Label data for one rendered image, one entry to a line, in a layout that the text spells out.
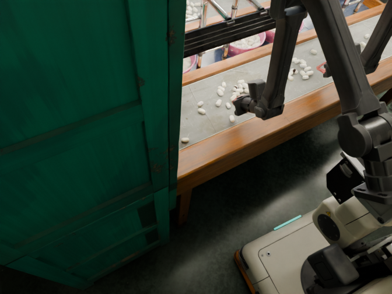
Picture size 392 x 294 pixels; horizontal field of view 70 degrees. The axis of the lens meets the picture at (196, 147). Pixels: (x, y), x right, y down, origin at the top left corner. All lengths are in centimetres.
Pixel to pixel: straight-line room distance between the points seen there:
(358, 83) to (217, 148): 61
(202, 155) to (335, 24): 65
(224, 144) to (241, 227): 81
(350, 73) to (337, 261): 66
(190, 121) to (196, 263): 88
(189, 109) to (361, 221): 78
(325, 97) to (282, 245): 77
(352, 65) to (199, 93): 78
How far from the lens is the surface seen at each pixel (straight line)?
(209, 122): 123
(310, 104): 141
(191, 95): 132
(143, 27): 45
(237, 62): 148
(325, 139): 237
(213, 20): 172
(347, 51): 71
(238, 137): 118
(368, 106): 71
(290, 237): 160
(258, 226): 187
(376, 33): 126
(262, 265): 152
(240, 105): 113
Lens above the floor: 172
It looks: 58 degrees down
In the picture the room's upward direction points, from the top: 9 degrees clockwise
